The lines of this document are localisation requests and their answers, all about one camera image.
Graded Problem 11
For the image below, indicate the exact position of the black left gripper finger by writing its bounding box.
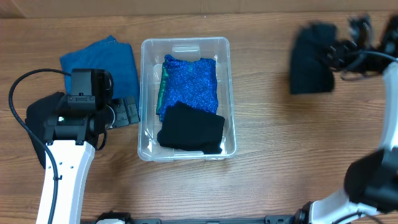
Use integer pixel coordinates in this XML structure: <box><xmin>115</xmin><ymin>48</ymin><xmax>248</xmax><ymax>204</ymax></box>
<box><xmin>111</xmin><ymin>98</ymin><xmax>129</xmax><ymax>129</ymax></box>
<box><xmin>124</xmin><ymin>96</ymin><xmax>140</xmax><ymax>124</ymax></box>

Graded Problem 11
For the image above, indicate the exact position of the black cloth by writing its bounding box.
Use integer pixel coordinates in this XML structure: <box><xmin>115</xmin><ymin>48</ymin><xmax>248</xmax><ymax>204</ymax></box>
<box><xmin>289</xmin><ymin>22</ymin><xmax>337</xmax><ymax>95</ymax></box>
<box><xmin>157</xmin><ymin>102</ymin><xmax>225</xmax><ymax>154</ymax></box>

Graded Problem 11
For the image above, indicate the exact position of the blue sequin garment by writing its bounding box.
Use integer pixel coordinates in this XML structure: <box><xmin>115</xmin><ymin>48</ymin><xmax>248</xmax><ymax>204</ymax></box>
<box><xmin>156</xmin><ymin>54</ymin><xmax>218</xmax><ymax>121</ymax></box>

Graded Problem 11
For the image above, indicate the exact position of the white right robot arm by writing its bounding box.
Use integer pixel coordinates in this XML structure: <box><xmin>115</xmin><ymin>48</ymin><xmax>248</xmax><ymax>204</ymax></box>
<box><xmin>295</xmin><ymin>15</ymin><xmax>397</xmax><ymax>224</ymax></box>

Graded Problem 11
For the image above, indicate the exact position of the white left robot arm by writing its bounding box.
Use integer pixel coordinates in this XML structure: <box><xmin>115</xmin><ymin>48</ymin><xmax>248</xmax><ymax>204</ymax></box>
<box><xmin>26</xmin><ymin>92</ymin><xmax>131</xmax><ymax>223</ymax></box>

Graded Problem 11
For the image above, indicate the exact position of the black cloth under left arm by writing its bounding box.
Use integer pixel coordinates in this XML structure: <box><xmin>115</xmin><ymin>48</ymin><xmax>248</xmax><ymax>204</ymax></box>
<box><xmin>25</xmin><ymin>92</ymin><xmax>65</xmax><ymax>168</ymax></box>

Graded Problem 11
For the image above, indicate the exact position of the clear plastic container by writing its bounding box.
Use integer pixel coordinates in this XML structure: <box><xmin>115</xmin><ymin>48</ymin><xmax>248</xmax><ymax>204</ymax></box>
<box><xmin>137</xmin><ymin>37</ymin><xmax>237</xmax><ymax>162</ymax></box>

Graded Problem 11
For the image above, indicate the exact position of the blue denim folded cloth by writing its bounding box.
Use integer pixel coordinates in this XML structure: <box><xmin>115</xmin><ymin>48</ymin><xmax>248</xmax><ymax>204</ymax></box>
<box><xmin>60</xmin><ymin>35</ymin><xmax>140</xmax><ymax>107</ymax></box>

